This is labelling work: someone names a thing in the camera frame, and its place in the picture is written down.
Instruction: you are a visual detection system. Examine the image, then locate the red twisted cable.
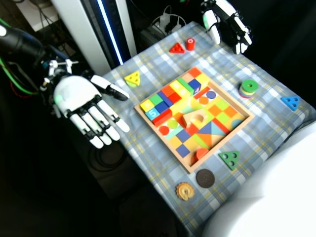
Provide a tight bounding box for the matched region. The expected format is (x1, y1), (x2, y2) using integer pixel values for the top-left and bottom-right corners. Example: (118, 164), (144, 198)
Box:
(9, 81), (34, 97)

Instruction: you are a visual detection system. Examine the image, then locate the blue plaid table cloth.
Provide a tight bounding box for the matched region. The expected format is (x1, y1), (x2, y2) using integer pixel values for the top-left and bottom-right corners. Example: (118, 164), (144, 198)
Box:
(102, 21), (313, 237)

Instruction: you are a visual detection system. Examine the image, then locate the green cable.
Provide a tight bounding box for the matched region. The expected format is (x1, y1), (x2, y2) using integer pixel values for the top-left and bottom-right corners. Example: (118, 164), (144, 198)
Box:
(0, 56), (39, 96)

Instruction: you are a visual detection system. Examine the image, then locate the red triangle with holes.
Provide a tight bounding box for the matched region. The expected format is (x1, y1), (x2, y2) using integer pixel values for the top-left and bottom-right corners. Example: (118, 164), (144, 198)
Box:
(168, 42), (185, 54)

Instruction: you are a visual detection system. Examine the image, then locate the white power strip with plugs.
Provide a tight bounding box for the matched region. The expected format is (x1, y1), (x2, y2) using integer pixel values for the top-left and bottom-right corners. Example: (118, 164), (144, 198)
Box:
(150, 6), (187, 35)

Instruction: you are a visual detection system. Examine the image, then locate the dark chocolate cookie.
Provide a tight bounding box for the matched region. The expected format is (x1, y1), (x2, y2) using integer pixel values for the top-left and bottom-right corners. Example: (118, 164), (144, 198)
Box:
(196, 168), (216, 188)

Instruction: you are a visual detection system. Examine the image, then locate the yellow ring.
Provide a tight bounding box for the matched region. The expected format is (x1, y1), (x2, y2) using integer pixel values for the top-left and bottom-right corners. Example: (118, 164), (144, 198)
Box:
(238, 86), (256, 96)

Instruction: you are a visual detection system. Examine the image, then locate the natural wooden arch block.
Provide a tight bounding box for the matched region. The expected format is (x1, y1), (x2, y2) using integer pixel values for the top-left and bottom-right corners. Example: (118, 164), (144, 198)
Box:
(182, 110), (207, 135)

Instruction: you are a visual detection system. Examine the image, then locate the tan swirl cookie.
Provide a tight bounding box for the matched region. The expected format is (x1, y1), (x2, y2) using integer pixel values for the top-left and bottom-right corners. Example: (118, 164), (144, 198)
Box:
(175, 182), (196, 202)

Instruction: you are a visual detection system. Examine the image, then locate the blue cube with numeral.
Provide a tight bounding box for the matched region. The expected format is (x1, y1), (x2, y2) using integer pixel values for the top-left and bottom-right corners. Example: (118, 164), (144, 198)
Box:
(189, 80), (202, 96)

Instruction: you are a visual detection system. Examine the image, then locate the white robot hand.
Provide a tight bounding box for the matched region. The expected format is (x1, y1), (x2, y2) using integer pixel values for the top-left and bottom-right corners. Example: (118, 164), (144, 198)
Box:
(52, 74), (131, 150)
(199, 0), (253, 55)

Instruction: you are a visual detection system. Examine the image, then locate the large white blurry shell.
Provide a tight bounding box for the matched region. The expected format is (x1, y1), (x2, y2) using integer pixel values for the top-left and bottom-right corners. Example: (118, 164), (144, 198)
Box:
(202, 123), (316, 237)

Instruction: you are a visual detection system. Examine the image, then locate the wooden tray with colourful print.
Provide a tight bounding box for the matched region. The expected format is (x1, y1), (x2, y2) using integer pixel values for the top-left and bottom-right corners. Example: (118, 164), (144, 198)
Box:
(134, 66), (255, 174)

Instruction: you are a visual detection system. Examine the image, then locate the blue triangle with holes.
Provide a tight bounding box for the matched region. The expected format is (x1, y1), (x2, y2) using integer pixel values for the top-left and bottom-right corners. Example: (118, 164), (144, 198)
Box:
(280, 95), (301, 111)

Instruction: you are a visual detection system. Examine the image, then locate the green ring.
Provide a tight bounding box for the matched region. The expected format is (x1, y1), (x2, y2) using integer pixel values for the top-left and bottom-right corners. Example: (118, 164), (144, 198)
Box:
(241, 79), (259, 93)

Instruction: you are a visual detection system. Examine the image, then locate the white column with blue light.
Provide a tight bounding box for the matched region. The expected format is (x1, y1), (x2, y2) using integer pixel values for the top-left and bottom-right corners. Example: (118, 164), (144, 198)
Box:
(50, 0), (138, 77)

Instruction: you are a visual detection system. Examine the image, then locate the green triangle with holes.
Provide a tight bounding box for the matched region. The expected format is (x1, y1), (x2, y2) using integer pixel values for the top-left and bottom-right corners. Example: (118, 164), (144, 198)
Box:
(218, 150), (240, 171)

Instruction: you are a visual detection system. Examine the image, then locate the yellow triangle with holes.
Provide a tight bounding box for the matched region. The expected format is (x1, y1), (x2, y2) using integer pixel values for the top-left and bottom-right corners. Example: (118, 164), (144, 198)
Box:
(123, 71), (141, 85)

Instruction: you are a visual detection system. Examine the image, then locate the black box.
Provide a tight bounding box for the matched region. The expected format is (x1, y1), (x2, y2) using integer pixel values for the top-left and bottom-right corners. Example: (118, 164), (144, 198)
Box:
(139, 26), (168, 47)

